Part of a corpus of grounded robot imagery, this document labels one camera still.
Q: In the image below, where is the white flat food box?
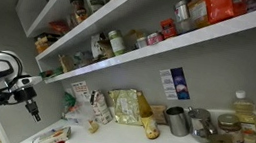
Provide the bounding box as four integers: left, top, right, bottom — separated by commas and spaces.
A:
32, 126, 71, 143

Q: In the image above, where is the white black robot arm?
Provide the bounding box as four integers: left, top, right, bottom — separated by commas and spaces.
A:
0, 50, 42, 122

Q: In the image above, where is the steel teapot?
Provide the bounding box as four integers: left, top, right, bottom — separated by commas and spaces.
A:
188, 107, 218, 143

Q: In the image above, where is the green white canister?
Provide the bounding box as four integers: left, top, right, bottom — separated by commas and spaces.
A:
108, 29, 126, 56

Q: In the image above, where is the yellow foil bag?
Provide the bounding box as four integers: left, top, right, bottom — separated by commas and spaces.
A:
109, 89, 142, 126

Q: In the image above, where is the white wall shelf unit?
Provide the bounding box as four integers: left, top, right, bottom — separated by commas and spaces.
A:
16, 0, 256, 83

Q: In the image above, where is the blue white wall card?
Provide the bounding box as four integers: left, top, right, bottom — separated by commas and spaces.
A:
159, 67, 190, 100

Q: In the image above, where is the cooking oil bottle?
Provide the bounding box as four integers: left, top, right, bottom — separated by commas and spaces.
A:
233, 90, 256, 141

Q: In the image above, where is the white red carton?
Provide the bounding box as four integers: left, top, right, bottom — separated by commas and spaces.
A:
90, 90, 113, 125

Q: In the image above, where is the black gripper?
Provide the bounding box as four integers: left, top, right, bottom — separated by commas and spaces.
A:
14, 87, 41, 122

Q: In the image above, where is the pink round tin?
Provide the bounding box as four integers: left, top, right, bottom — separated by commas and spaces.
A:
146, 32, 163, 45

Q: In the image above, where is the brown wooden block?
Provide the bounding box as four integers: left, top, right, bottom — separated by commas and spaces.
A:
151, 105, 167, 125

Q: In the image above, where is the red small box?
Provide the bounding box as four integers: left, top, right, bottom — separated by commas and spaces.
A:
160, 19, 177, 39

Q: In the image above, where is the silver tin can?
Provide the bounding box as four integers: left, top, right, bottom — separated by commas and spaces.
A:
174, 0, 190, 22

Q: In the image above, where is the dark lid jar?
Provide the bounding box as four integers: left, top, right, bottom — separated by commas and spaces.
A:
69, 0, 88, 23

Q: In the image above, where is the orange snack bag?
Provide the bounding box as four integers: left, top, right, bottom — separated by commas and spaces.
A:
205, 0, 234, 24

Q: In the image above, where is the steel cup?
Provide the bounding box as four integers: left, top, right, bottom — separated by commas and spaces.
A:
165, 106, 189, 137

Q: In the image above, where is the glass jar gold lid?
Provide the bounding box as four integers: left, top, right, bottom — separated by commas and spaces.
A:
217, 114, 245, 143

